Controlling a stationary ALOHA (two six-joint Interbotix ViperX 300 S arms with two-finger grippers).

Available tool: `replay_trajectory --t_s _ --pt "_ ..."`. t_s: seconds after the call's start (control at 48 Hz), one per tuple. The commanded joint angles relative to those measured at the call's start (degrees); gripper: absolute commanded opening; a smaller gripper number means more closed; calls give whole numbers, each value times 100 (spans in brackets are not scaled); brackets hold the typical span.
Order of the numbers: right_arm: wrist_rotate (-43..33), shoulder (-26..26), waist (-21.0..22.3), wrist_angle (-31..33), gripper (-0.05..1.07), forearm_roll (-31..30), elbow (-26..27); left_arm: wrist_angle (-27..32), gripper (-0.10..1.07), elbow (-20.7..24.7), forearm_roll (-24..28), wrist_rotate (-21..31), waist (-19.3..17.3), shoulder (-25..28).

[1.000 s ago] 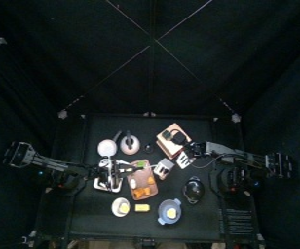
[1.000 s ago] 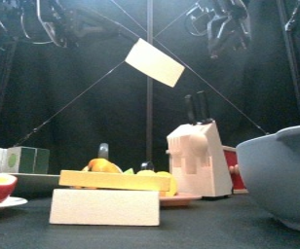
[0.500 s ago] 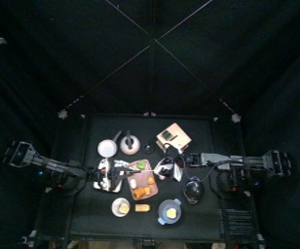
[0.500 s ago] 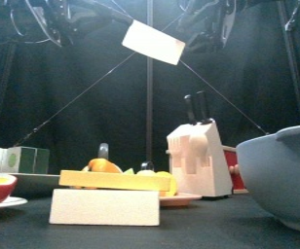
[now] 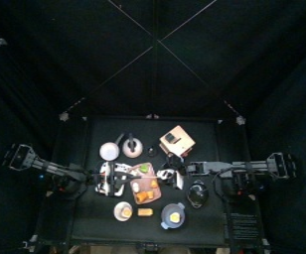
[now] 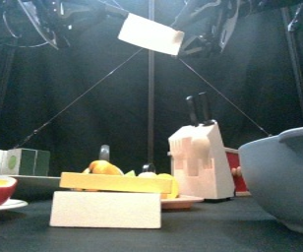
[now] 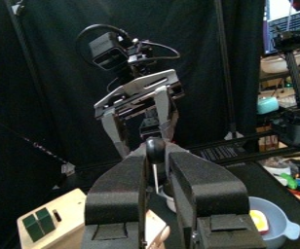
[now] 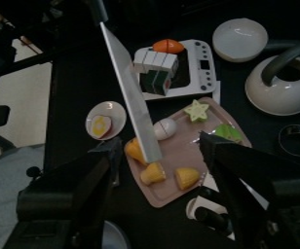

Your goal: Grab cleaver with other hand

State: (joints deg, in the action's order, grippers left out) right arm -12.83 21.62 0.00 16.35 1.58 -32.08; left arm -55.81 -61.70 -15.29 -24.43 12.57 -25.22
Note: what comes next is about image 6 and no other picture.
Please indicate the red toy box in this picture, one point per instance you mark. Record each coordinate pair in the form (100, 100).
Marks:
(235, 160)

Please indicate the green toy food piece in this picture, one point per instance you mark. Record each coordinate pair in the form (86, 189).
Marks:
(130, 173)

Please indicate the large grey-blue bowl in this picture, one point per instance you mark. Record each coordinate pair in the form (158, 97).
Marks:
(285, 177)

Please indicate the vertical metal frame pole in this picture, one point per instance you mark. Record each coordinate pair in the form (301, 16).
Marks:
(151, 98)

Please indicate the green and white box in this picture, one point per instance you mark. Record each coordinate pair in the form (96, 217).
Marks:
(27, 161)

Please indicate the yellow toy food piece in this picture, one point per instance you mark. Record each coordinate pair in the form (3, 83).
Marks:
(171, 185)

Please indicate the white foam block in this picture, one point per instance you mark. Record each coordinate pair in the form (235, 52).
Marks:
(106, 210)

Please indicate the orange toy food piece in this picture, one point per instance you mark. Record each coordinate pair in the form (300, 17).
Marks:
(103, 167)

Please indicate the white plate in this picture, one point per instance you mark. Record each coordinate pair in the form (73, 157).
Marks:
(9, 205)

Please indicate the white toy food piece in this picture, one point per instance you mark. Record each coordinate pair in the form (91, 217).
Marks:
(147, 175)

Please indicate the white wooden knife block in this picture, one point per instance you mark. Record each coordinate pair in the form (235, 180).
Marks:
(206, 164)

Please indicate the yellow wooden block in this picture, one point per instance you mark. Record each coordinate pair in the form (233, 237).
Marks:
(114, 182)

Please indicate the grey tray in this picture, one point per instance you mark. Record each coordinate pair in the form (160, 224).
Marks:
(35, 187)

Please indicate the small pink plate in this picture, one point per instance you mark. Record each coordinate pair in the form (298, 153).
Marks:
(182, 201)

